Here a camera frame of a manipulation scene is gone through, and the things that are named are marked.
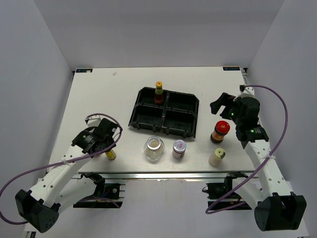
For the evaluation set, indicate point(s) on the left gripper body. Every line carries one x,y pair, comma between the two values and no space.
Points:
110,142

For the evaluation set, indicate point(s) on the small jar silver lid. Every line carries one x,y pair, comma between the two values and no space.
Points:
179,148

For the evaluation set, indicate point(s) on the aluminium table edge rail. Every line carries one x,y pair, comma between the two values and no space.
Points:
166,176

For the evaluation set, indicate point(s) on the yellow cap spice shaker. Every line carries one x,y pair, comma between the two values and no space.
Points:
216,157

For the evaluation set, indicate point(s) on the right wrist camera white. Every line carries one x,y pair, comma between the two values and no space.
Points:
246,91

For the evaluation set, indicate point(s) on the black four-compartment tray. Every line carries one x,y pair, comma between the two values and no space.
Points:
176,115

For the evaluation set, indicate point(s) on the red sauce bottle yellow cap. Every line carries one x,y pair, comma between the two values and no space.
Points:
158,93

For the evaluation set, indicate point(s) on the right blue table sticker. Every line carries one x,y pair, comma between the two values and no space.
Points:
231,68

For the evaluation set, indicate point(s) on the clear glass jar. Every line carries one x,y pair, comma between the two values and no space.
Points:
153,149

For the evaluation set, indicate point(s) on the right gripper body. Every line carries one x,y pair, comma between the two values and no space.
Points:
233,113

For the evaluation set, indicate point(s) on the dark sauce jar red lid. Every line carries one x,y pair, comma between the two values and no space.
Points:
221,129

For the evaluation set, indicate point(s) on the left blue table sticker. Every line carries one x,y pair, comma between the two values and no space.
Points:
84,70

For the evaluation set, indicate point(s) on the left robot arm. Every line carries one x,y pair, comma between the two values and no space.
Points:
42,204

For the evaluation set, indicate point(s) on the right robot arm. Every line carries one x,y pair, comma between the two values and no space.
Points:
276,207

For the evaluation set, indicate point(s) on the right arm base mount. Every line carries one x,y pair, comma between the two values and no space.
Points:
216,190

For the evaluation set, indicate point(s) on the blue table sticker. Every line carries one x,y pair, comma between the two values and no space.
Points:
231,68
84,70

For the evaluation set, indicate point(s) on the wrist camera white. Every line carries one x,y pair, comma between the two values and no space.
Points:
93,120
246,91

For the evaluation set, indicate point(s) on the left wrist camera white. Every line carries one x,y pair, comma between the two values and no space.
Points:
93,120

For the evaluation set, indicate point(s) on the yellow label bottle beige cap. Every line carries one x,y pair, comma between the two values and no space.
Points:
110,154

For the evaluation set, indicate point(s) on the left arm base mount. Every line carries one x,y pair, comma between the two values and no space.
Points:
107,194

